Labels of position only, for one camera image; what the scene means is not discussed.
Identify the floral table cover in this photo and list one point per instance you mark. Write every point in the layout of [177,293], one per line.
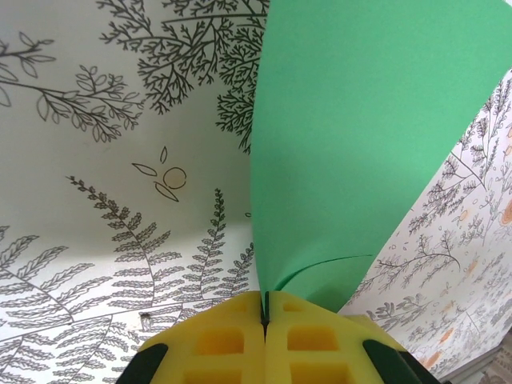
[100,220]

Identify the green square paper sheet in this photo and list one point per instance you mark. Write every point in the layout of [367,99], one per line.
[360,140]

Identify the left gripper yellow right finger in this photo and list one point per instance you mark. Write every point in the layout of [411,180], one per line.
[320,344]

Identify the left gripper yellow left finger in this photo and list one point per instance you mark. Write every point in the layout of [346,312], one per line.
[216,344]

